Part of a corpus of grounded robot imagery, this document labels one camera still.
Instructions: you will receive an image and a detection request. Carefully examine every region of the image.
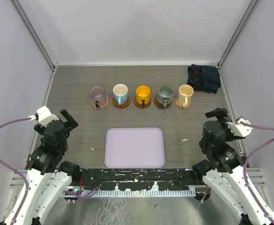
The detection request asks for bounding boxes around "woven rattan coaster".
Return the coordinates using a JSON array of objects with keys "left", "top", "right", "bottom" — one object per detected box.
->
[
  {"left": 91, "top": 96, "right": 109, "bottom": 109},
  {"left": 175, "top": 98, "right": 191, "bottom": 108}
]

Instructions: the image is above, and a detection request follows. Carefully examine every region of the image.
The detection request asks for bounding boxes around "purple glass mug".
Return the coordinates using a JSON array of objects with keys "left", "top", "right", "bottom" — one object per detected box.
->
[{"left": 90, "top": 86, "right": 106, "bottom": 105}]

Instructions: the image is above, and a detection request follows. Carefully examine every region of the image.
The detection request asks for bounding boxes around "cream mug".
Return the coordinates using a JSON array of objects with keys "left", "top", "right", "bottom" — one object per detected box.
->
[{"left": 176, "top": 84, "right": 194, "bottom": 107}]

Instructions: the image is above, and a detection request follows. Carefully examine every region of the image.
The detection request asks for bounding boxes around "brown wooden coaster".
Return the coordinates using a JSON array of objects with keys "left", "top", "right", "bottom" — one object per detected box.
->
[
  {"left": 154, "top": 98, "right": 172, "bottom": 109},
  {"left": 113, "top": 96, "right": 131, "bottom": 109},
  {"left": 134, "top": 97, "right": 152, "bottom": 108}
]

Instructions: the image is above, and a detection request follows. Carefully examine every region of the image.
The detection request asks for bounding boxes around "grey green mug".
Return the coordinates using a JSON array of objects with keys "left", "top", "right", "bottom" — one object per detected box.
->
[{"left": 156, "top": 86, "right": 173, "bottom": 109}]

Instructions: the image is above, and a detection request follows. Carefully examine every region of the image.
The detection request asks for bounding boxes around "white and blue mug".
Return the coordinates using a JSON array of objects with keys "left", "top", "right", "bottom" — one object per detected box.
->
[{"left": 113, "top": 83, "right": 128, "bottom": 105}]

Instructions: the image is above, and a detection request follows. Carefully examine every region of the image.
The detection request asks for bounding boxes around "yellow mug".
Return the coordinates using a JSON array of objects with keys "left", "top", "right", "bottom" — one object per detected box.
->
[{"left": 135, "top": 85, "right": 151, "bottom": 105}]

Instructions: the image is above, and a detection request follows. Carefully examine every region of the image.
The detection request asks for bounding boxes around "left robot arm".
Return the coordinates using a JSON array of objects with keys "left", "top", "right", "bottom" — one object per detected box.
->
[{"left": 1, "top": 106, "right": 81, "bottom": 225}]

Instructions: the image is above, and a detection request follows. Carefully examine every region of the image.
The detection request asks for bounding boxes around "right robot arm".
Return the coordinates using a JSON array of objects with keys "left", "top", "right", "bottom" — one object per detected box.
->
[{"left": 192, "top": 107, "right": 274, "bottom": 225}]

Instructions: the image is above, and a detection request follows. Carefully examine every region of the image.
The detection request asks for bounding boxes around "dark blue folded cloth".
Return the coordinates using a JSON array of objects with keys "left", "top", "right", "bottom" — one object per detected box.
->
[{"left": 187, "top": 64, "right": 221, "bottom": 94}]

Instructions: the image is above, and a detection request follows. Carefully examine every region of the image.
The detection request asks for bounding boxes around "lavender plastic tray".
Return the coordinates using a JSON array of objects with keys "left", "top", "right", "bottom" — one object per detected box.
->
[{"left": 105, "top": 127, "right": 165, "bottom": 169}]

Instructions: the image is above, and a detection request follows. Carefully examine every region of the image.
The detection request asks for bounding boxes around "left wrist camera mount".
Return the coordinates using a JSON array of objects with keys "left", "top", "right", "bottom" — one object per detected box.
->
[{"left": 28, "top": 106, "right": 59, "bottom": 127}]

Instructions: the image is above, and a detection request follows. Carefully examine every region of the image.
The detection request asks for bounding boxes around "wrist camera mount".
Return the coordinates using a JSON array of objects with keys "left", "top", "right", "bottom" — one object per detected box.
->
[
  {"left": 28, "top": 106, "right": 59, "bottom": 127},
  {"left": 226, "top": 117, "right": 253, "bottom": 137}
]

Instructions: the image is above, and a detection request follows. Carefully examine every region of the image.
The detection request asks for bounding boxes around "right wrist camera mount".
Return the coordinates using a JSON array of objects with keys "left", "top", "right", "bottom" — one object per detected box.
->
[{"left": 226, "top": 117, "right": 253, "bottom": 137}]

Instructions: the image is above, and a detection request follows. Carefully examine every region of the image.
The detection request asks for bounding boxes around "aluminium frame rail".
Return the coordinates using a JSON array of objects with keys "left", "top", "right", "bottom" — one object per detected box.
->
[{"left": 10, "top": 167, "right": 266, "bottom": 188}]

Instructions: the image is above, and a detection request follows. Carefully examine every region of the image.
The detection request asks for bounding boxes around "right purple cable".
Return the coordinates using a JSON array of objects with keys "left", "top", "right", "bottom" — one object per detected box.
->
[{"left": 197, "top": 120, "right": 274, "bottom": 225}]

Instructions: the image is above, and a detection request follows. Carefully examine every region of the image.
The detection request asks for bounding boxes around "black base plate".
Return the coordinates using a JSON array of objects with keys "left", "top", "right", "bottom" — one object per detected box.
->
[{"left": 71, "top": 168, "right": 206, "bottom": 191}]

